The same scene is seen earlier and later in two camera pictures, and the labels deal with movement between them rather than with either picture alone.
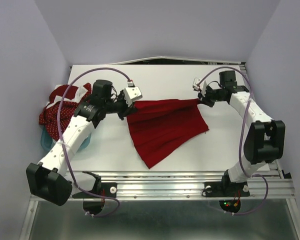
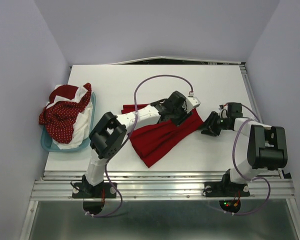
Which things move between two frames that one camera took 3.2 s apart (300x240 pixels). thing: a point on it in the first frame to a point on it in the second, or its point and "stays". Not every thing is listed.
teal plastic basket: [49, 144] stays
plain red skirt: [159, 127] stays
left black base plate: [108, 189] stays
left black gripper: [127, 109] to [177, 122]
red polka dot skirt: [48, 117] stays
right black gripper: [205, 99] to [210, 129]
